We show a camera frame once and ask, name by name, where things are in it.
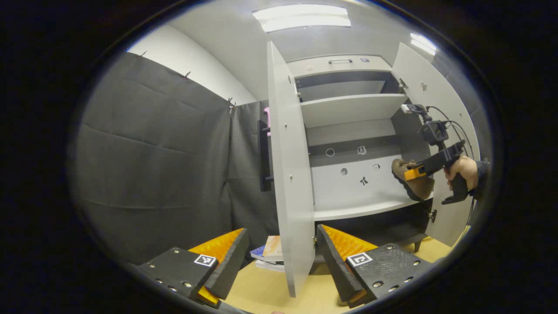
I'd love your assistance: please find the white cabinet shelf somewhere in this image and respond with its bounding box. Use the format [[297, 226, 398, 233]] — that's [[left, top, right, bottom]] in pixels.
[[314, 192, 434, 222], [300, 94, 409, 128]]

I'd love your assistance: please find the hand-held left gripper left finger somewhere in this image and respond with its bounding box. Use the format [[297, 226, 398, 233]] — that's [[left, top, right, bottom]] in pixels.
[[131, 228, 250, 309]]

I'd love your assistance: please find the black backdrop cloth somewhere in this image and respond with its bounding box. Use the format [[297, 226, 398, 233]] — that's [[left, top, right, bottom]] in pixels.
[[70, 51, 494, 264]]

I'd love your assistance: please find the grey cabinet door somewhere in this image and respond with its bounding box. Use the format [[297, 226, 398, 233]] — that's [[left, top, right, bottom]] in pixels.
[[267, 41, 315, 298], [391, 42, 481, 247]]

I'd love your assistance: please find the grey shoe cabinet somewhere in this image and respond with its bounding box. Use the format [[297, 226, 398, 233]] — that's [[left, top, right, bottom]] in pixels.
[[267, 41, 481, 298]]

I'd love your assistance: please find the large ceiling light panel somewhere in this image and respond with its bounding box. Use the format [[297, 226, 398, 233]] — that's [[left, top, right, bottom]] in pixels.
[[253, 4, 351, 33]]

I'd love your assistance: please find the brown fuzzy shoe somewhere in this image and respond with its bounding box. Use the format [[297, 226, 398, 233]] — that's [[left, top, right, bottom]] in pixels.
[[391, 158, 435, 202]]

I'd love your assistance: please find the small ceiling light panel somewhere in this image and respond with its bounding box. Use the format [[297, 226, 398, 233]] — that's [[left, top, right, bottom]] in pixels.
[[410, 33, 437, 56]]

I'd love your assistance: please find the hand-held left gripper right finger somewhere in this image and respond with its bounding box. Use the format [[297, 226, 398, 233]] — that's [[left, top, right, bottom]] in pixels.
[[316, 225, 432, 309]]

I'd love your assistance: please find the black door handle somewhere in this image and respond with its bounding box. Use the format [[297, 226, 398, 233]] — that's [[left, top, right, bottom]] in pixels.
[[257, 120, 274, 192]]

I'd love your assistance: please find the grey cabinet drawer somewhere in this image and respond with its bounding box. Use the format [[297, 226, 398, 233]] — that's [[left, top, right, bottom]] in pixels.
[[286, 55, 392, 79]]

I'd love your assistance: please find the beige cover book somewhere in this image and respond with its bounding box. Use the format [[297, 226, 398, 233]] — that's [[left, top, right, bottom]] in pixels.
[[263, 235, 284, 262]]

